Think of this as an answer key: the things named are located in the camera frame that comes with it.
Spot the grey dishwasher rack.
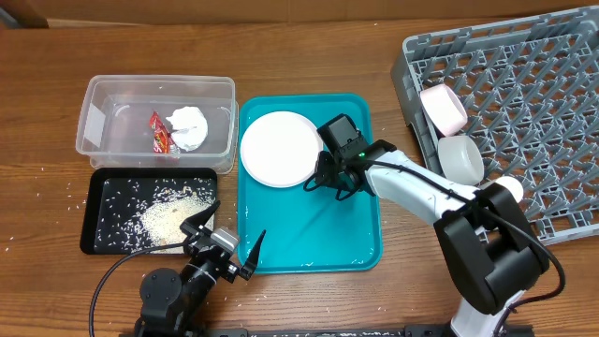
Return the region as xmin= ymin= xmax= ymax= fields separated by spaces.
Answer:
xmin=391 ymin=6 xmax=598 ymax=244

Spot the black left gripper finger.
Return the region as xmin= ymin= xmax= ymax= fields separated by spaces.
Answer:
xmin=180 ymin=200 xmax=221 ymax=234
xmin=241 ymin=230 xmax=266 ymax=280

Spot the black rail at bottom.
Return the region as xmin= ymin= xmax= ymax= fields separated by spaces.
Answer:
xmin=121 ymin=322 xmax=534 ymax=337

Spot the large white plate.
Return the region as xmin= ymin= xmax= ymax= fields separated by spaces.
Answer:
xmin=241 ymin=111 xmax=324 ymax=188

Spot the grey white bowl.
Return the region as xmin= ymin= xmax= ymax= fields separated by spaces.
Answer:
xmin=437 ymin=135 xmax=484 ymax=185

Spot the red snack wrapper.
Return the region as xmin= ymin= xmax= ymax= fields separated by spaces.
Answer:
xmin=149 ymin=110 xmax=180 ymax=154

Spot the clear plastic bin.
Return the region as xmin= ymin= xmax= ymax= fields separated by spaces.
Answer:
xmin=76 ymin=75 xmax=239 ymax=174

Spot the white napkin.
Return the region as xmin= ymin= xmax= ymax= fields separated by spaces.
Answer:
xmin=167 ymin=107 xmax=208 ymax=152

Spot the teal plastic tray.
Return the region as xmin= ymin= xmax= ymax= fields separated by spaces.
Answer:
xmin=237 ymin=94 xmax=383 ymax=274

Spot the white paper cup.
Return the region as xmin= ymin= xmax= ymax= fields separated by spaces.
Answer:
xmin=494 ymin=176 xmax=524 ymax=202

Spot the black rectangular tray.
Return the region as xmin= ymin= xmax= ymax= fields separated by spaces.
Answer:
xmin=80 ymin=168 xmax=217 ymax=255

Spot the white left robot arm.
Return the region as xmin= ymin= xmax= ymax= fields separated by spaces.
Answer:
xmin=134 ymin=202 xmax=266 ymax=336

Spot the pink bowl with rice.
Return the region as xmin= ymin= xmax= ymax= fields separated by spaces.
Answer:
xmin=419 ymin=83 xmax=467 ymax=136

